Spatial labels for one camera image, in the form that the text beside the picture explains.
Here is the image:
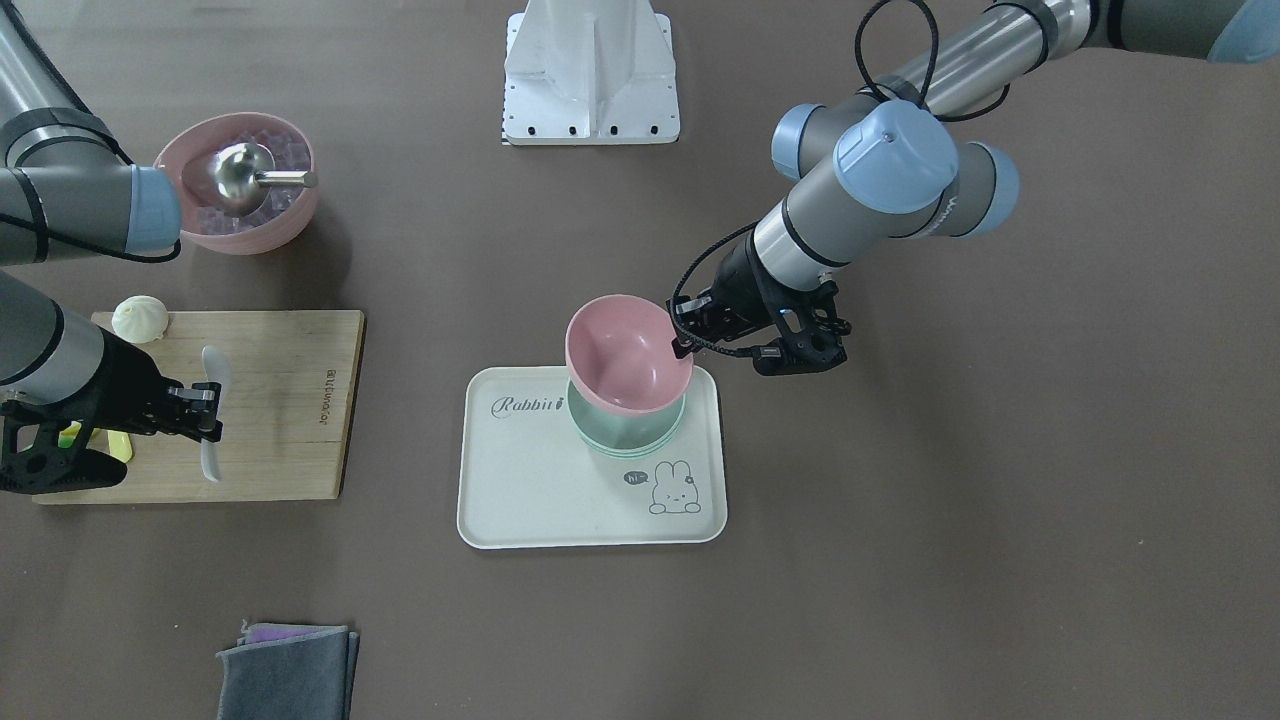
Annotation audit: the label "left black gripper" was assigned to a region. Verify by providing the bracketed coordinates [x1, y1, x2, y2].
[668, 232, 851, 375]

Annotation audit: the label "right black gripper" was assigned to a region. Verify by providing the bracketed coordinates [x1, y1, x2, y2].
[1, 331, 224, 495]

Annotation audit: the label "white ceramic spoon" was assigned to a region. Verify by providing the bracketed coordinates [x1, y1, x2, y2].
[200, 345, 232, 482]

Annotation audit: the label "small pink bowl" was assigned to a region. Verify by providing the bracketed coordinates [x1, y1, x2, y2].
[564, 293, 694, 416]

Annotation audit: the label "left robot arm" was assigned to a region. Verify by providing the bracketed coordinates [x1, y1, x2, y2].
[667, 1, 1279, 375]

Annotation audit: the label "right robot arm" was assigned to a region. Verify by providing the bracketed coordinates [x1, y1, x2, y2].
[1, 1, 229, 495]

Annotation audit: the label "large pink bowl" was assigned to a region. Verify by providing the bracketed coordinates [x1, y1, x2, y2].
[154, 111, 319, 255]

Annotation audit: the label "bamboo cutting board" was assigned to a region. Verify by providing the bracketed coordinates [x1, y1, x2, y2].
[35, 310, 365, 505]

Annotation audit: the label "yellow plastic knife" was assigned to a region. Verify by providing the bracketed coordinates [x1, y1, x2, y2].
[87, 429, 134, 462]

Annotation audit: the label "green stacked bowls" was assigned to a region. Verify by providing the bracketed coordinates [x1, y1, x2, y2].
[566, 382, 686, 457]

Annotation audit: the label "green lime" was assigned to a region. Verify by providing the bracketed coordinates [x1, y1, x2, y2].
[58, 421, 82, 448]

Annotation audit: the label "cream rabbit tray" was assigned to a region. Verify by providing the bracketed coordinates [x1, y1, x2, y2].
[457, 366, 730, 550]

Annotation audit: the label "steel ice scoop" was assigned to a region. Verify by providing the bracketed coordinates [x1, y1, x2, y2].
[180, 142, 317, 217]

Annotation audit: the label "grey folded cloth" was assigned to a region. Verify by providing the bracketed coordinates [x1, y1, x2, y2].
[218, 623, 360, 719]

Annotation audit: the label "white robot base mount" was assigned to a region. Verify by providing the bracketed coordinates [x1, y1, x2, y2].
[500, 1, 681, 146]

